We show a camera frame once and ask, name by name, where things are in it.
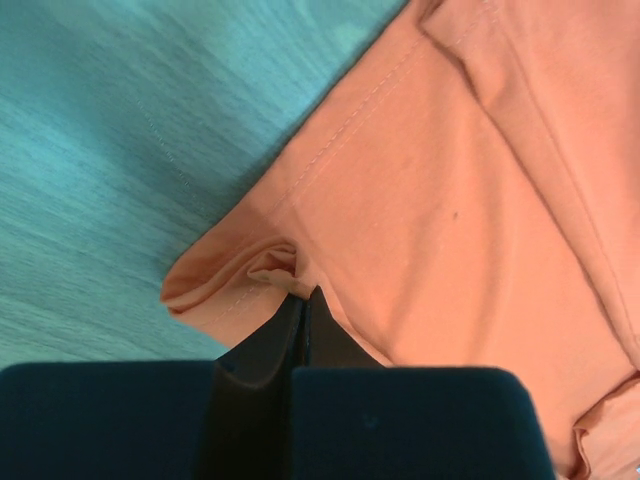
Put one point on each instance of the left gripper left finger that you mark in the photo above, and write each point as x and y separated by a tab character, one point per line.
199	419

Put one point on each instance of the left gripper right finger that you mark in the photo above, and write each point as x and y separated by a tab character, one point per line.
352	418

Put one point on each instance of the orange t shirt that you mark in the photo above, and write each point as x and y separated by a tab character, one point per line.
468	194

